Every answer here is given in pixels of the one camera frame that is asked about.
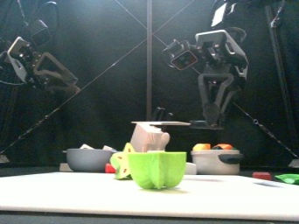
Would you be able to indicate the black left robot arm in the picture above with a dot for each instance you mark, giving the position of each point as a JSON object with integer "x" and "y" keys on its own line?
{"x": 43, "y": 17}

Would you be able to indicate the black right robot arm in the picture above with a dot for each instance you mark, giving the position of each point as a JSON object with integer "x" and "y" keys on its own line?
{"x": 234, "y": 8}

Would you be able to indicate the orange toy food with stem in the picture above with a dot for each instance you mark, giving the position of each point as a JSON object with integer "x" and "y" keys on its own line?
{"x": 223, "y": 146}

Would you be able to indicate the yellow orange toy food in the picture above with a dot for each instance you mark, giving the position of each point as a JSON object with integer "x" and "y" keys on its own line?
{"x": 201, "y": 146}

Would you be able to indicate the white toy food piece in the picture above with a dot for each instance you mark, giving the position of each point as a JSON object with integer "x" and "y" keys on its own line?
{"x": 86, "y": 146}
{"x": 110, "y": 148}

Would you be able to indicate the grey toy pot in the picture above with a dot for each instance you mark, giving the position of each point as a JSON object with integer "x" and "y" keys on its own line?
{"x": 88, "y": 160}

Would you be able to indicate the small white toy block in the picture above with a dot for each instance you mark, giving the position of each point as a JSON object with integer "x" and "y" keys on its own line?
{"x": 191, "y": 168}

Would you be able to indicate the green toy pepper half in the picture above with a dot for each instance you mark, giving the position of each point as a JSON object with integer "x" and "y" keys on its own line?
{"x": 158, "y": 169}

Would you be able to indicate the red toy block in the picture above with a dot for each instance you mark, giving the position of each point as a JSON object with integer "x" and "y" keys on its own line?
{"x": 262, "y": 176}

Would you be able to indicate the green star fruit slice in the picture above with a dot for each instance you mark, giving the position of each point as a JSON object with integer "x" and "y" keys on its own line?
{"x": 122, "y": 163}

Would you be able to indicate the small red toy piece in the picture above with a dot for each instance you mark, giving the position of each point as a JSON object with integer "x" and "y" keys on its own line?
{"x": 110, "y": 168}

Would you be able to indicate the green toy leaf piece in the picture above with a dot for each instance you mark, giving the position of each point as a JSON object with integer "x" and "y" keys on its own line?
{"x": 289, "y": 178}

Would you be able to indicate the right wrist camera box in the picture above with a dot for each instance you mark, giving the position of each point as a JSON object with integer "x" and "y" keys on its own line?
{"x": 182, "y": 57}

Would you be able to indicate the slanted black frame pole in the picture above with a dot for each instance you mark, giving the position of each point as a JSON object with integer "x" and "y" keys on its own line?
{"x": 281, "y": 87}

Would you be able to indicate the vertical metal frame pole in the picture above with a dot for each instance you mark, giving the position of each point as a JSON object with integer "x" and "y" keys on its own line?
{"x": 148, "y": 58}

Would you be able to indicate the grey frame foot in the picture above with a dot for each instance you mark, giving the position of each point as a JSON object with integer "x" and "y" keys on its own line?
{"x": 294, "y": 163}
{"x": 3, "y": 159}

